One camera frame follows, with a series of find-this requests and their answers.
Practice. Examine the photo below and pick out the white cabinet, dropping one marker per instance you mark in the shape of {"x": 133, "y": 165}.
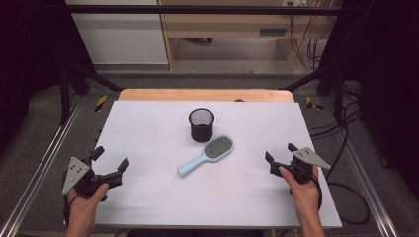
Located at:
{"x": 122, "y": 39}

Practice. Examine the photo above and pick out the aluminium rail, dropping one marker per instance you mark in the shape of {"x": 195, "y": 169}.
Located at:
{"x": 365, "y": 184}
{"x": 42, "y": 164}

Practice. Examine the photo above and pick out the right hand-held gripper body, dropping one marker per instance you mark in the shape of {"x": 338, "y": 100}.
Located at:
{"x": 308, "y": 158}

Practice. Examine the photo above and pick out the black metal stand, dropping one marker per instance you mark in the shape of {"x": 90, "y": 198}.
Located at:
{"x": 337, "y": 92}
{"x": 65, "y": 95}

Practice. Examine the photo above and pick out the light blue hairbrush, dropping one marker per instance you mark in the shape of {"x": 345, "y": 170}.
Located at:
{"x": 217, "y": 149}

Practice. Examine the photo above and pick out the person's right hand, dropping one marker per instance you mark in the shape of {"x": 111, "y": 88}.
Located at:
{"x": 304, "y": 197}

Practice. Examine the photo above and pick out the black mesh cup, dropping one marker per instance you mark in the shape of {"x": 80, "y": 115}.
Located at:
{"x": 201, "y": 131}

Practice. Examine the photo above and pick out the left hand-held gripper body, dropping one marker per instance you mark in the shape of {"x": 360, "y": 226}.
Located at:
{"x": 79, "y": 173}

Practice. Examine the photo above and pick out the dark curtain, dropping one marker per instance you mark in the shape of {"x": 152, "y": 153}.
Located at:
{"x": 29, "y": 49}
{"x": 385, "y": 65}

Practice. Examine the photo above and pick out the yellow black floor tape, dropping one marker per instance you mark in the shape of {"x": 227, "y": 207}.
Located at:
{"x": 311, "y": 103}
{"x": 100, "y": 103}

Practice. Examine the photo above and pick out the wooden desk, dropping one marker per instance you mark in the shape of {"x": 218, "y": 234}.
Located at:
{"x": 224, "y": 28}

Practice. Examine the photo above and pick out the person's left hand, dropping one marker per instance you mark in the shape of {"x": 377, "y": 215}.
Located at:
{"x": 82, "y": 210}

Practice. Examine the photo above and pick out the black horizontal frame bar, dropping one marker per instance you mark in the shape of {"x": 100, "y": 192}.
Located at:
{"x": 197, "y": 9}

